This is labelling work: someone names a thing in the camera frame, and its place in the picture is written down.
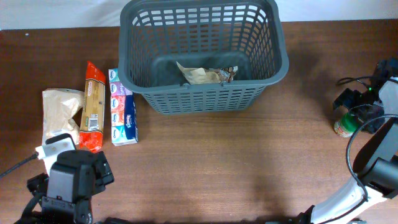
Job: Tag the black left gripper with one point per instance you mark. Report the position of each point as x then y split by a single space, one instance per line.
104 172

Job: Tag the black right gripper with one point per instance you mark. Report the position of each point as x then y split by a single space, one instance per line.
347 97

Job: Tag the green lid jar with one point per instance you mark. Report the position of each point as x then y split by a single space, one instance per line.
346 126

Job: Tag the beige snack pouch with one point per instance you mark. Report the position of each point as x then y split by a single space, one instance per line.
198 76

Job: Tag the grey plastic basket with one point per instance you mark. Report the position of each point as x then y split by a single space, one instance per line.
154 35

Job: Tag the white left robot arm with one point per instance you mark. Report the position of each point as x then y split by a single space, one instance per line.
64 195

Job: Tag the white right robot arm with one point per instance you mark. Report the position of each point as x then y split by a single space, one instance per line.
370 124

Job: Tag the spaghetti packet red ends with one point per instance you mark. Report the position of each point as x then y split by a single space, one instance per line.
92 118

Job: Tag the Kleenex tissue multipack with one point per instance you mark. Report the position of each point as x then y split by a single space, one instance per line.
123 112

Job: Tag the beige grain bag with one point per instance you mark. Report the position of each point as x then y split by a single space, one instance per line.
60 105

